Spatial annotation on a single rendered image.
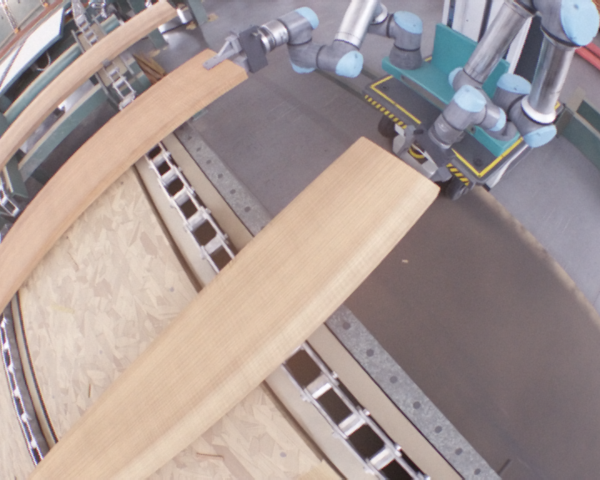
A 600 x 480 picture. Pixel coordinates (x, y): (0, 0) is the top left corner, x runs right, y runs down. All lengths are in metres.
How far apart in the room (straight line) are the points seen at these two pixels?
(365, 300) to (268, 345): 0.91
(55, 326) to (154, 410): 0.35
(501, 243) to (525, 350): 0.50
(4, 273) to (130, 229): 0.46
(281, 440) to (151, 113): 0.69
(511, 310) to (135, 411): 1.36
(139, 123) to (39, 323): 0.52
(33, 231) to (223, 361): 0.61
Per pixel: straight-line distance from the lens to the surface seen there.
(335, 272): 0.38
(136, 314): 0.54
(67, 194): 0.78
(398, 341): 1.25
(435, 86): 1.31
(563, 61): 0.87
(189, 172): 0.62
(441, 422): 0.45
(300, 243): 0.40
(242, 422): 0.45
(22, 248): 0.87
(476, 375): 1.34
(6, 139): 1.37
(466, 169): 1.21
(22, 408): 0.87
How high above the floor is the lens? 1.24
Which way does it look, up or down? 65 degrees down
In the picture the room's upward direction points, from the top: 24 degrees counter-clockwise
